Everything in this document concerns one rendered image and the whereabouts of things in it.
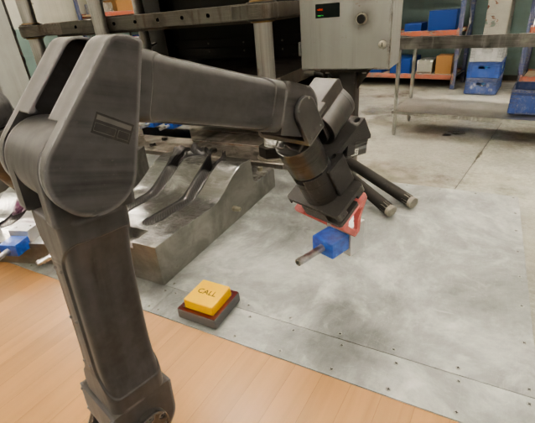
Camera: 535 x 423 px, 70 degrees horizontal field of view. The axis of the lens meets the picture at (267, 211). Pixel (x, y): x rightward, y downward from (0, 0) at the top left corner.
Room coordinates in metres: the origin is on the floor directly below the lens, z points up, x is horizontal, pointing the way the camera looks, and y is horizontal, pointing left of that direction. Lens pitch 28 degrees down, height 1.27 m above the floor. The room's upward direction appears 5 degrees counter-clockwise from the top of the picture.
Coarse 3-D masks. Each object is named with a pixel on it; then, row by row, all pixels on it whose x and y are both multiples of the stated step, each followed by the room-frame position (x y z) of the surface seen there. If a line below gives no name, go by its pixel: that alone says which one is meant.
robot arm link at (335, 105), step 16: (320, 80) 0.53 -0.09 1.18; (336, 80) 0.52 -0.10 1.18; (304, 96) 0.44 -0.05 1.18; (320, 96) 0.50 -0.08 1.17; (336, 96) 0.52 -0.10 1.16; (304, 112) 0.43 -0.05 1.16; (320, 112) 0.48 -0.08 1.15; (336, 112) 0.51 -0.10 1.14; (304, 128) 0.43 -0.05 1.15; (320, 128) 0.45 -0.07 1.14; (336, 128) 0.50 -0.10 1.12; (304, 144) 0.44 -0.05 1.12
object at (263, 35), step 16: (16, 0) 1.91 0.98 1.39; (32, 16) 1.92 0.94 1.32; (144, 32) 2.50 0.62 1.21; (256, 32) 1.34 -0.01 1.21; (272, 32) 1.35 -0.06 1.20; (32, 48) 1.91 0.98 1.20; (144, 48) 2.49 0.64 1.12; (256, 48) 1.35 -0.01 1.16; (272, 48) 1.34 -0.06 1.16; (272, 64) 1.34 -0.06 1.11; (272, 144) 1.33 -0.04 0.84; (272, 160) 1.30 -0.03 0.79
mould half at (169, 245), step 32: (160, 160) 1.00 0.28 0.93; (192, 160) 0.97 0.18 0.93; (224, 160) 0.94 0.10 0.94; (160, 192) 0.88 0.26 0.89; (224, 192) 0.83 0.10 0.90; (256, 192) 0.95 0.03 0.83; (160, 224) 0.71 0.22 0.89; (192, 224) 0.72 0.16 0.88; (224, 224) 0.81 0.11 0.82; (160, 256) 0.63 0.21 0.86; (192, 256) 0.70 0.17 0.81
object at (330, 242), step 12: (336, 228) 0.54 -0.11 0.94; (360, 228) 0.53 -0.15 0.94; (324, 240) 0.51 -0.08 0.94; (336, 240) 0.51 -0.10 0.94; (348, 240) 0.52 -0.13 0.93; (360, 240) 0.53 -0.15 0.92; (312, 252) 0.49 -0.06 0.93; (324, 252) 0.51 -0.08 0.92; (336, 252) 0.50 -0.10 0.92; (348, 252) 0.52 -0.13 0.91; (300, 264) 0.47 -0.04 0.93
